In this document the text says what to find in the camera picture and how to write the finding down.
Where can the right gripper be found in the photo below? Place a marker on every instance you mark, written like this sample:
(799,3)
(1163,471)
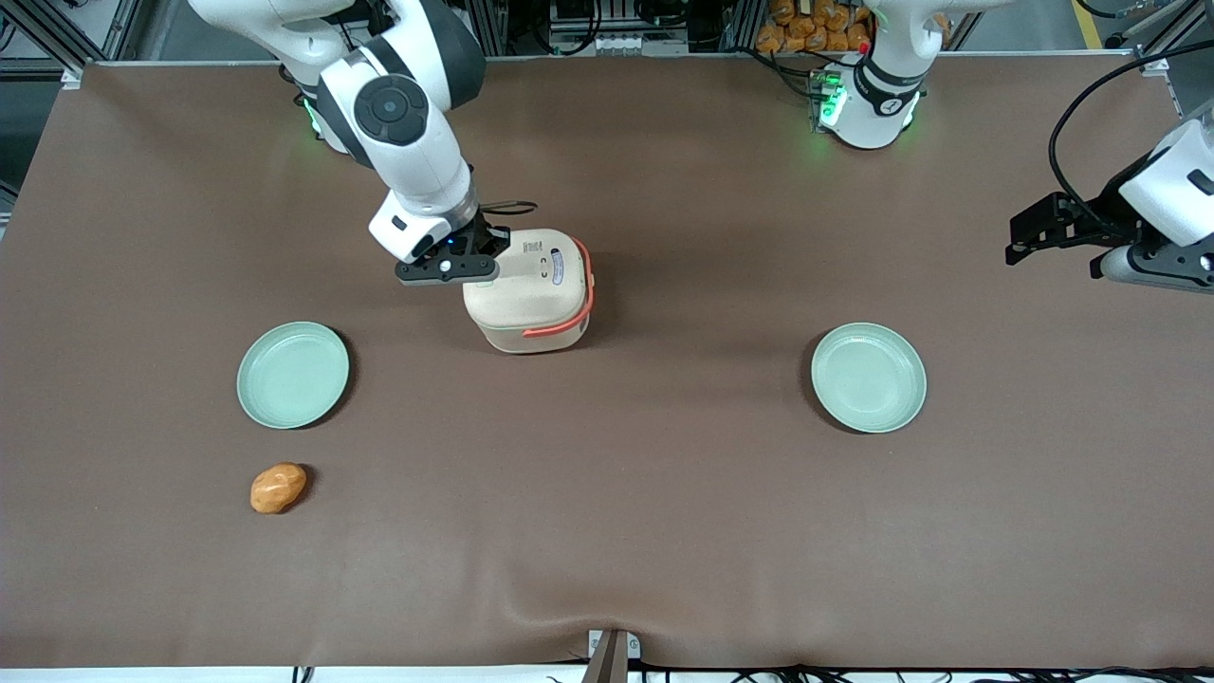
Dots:
(482,241)

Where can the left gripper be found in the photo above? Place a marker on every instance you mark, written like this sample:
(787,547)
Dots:
(1103,209)

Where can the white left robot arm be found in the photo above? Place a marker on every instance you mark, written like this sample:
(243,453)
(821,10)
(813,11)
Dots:
(877,95)

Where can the white power strip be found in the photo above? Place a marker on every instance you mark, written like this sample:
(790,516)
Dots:
(616,44)

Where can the mint green round plate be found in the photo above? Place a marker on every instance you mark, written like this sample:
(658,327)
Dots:
(869,378)
(292,375)

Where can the orange toy potato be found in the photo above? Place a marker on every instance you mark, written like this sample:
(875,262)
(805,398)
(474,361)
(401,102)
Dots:
(278,488)

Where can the pile of orange toys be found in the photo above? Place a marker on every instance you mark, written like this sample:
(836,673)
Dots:
(806,27)

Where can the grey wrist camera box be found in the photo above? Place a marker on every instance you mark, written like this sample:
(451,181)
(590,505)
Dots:
(446,270)
(1148,270)

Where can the white table corner bracket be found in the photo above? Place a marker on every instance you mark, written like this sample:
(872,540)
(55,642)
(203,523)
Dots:
(1159,66)
(72,76)

